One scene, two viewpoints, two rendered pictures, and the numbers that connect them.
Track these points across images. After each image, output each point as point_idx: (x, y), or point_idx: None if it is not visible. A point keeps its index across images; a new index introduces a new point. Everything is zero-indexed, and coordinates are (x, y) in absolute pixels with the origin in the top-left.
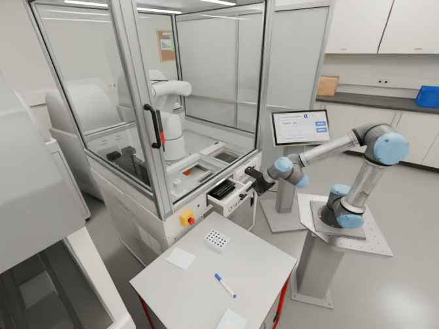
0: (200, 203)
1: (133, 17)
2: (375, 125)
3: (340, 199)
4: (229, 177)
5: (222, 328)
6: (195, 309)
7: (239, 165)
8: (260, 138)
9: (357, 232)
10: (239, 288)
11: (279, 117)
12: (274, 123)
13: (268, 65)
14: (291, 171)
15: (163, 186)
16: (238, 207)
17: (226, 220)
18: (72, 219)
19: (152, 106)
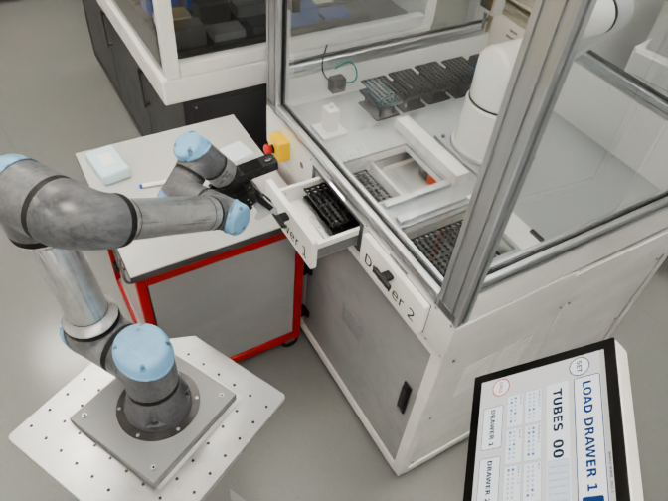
0: (304, 169)
1: None
2: (61, 177)
3: (125, 323)
4: (354, 217)
5: (113, 156)
6: (157, 154)
7: (378, 233)
8: (457, 280)
9: (91, 414)
10: (147, 196)
11: (584, 377)
12: (562, 360)
13: (539, 72)
14: (176, 162)
15: (272, 55)
16: (370, 335)
17: (275, 225)
18: None
19: None
